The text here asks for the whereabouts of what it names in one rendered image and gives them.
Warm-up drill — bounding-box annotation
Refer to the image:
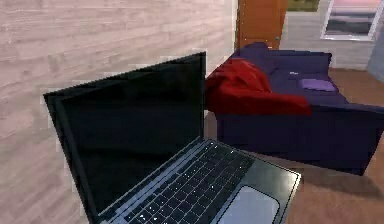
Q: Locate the black open laptop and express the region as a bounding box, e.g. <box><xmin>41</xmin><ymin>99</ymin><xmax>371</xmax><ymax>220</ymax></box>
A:
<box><xmin>43</xmin><ymin>51</ymin><xmax>303</xmax><ymax>224</ymax></box>

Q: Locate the red blanket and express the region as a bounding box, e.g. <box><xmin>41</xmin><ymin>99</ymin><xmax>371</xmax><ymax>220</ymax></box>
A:
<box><xmin>205</xmin><ymin>57</ymin><xmax>313</xmax><ymax>117</ymax></box>

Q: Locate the brown wooden room door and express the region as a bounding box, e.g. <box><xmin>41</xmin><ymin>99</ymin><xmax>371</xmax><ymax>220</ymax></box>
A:
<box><xmin>234</xmin><ymin>0</ymin><xmax>289</xmax><ymax>52</ymax></box>

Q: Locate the light purple book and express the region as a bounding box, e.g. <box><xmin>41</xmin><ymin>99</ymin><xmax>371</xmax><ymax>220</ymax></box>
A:
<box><xmin>298</xmin><ymin>78</ymin><xmax>338</xmax><ymax>93</ymax></box>

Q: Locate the dark purple bed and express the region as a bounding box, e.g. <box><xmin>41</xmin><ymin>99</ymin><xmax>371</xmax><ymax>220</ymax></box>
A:
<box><xmin>213</xmin><ymin>41</ymin><xmax>384</xmax><ymax>177</ymax></box>

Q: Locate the green framed picture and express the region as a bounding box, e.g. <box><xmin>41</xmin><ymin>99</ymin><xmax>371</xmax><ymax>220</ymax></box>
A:
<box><xmin>286</xmin><ymin>0</ymin><xmax>321</xmax><ymax>13</ymax></box>

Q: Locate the white framed window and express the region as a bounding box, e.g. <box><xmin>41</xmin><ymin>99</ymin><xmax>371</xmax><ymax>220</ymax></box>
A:
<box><xmin>320</xmin><ymin>0</ymin><xmax>384</xmax><ymax>42</ymax></box>

